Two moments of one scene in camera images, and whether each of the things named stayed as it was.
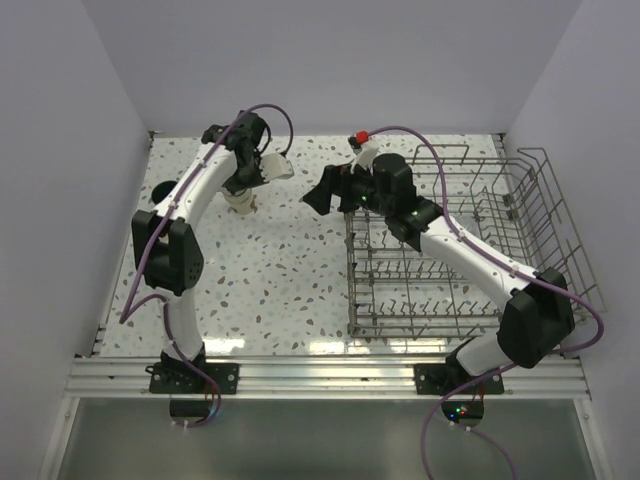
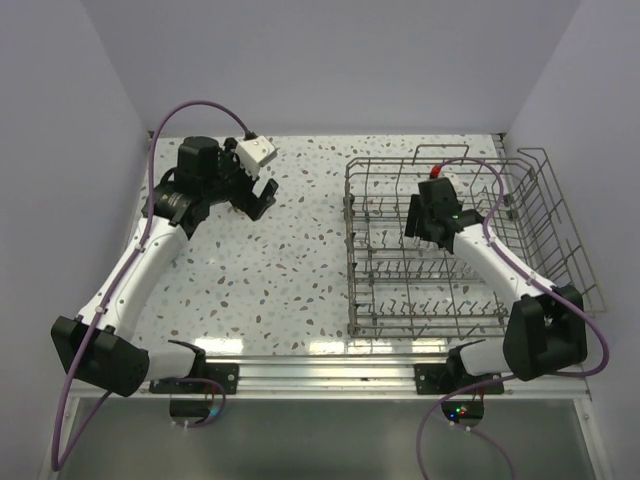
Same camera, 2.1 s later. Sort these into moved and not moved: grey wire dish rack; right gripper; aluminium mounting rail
Moved: right gripper
Not moved: aluminium mounting rail; grey wire dish rack
